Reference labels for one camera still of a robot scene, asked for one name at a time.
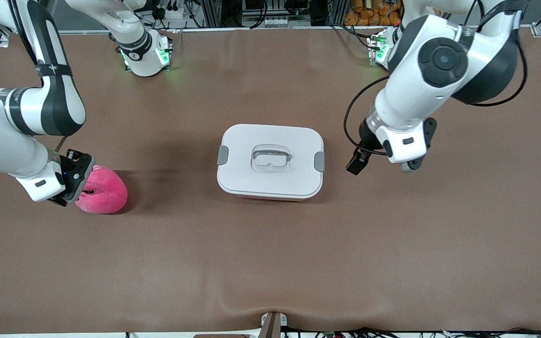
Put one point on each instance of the white box lid grey clips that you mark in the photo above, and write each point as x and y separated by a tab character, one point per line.
280	183

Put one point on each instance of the orange snack bag pile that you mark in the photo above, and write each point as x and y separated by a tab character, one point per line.
369	14

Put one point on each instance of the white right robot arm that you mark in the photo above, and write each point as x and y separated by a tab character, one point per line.
54	94

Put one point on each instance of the brown table mat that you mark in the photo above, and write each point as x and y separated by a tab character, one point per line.
270	258

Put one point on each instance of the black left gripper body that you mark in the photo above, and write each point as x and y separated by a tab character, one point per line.
366	139

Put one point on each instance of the silver corner bracket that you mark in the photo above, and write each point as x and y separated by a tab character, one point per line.
539	29

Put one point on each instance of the metal clamp bracket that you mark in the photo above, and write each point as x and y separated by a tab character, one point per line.
273	328

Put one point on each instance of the white power strip with plugs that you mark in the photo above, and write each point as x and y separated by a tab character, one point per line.
172	13

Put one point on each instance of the pink plush toy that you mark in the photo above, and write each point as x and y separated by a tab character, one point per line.
108	192

